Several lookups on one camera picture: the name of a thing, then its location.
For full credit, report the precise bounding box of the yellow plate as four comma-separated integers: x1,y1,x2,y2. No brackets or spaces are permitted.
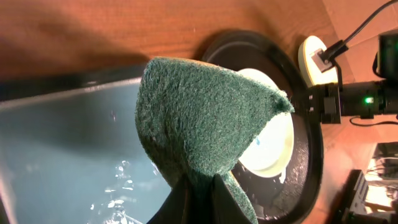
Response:
298,35,338,87

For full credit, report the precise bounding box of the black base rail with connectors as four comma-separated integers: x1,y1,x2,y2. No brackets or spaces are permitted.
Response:
331,142,397,224

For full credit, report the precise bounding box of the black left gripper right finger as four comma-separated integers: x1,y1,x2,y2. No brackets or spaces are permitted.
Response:
212,174,251,224

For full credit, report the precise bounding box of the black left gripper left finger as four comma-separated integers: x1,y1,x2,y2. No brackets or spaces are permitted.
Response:
147,175,190,224

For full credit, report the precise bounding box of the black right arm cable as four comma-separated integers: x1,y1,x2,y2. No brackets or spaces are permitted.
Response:
341,0,398,44

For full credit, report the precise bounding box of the black rectangular tray with blue water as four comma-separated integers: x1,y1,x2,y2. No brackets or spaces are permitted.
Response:
1,65,170,223

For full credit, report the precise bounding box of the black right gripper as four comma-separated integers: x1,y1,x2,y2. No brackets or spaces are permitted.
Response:
306,83,341,124

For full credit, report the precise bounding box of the green and yellow sponge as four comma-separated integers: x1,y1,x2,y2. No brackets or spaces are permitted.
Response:
135,57,294,223

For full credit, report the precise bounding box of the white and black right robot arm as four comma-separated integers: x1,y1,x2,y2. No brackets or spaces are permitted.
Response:
297,30,397,124

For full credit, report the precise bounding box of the light green plate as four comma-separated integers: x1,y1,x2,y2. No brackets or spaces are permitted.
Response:
236,68,295,179

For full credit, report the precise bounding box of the round black tray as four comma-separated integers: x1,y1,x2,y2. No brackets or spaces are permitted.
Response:
197,30,323,223

